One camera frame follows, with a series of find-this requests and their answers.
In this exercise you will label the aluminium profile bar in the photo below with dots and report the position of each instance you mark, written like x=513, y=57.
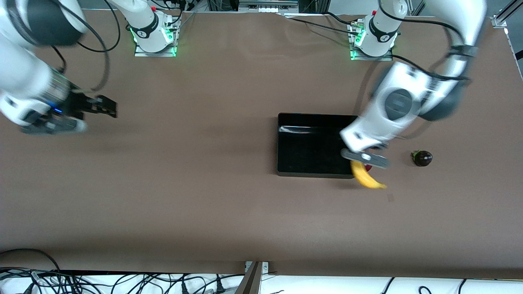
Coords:
x=506, y=14

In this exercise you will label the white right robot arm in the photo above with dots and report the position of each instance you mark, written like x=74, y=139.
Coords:
x=24, y=73

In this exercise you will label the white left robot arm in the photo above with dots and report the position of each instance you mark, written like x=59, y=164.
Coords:
x=398, y=104

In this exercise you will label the dark purple mangosteen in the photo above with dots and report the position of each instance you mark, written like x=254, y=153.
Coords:
x=423, y=158

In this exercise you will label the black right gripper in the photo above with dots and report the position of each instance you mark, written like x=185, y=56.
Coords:
x=78, y=103

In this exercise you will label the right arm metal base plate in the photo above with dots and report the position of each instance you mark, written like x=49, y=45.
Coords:
x=141, y=53

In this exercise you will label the white power strip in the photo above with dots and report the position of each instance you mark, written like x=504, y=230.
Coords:
x=267, y=5

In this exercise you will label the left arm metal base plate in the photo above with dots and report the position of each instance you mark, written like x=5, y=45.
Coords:
x=386, y=56

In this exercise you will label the brown table cover sheet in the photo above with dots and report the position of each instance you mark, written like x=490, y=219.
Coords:
x=204, y=212

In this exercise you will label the yellow banana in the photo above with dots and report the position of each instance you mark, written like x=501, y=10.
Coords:
x=366, y=178

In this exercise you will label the dark grey metal post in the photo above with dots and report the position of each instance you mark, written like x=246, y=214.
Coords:
x=250, y=283

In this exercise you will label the silver bracket plate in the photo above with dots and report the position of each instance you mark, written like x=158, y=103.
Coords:
x=264, y=267

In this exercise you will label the black plastic box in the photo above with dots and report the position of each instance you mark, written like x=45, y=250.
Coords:
x=306, y=151

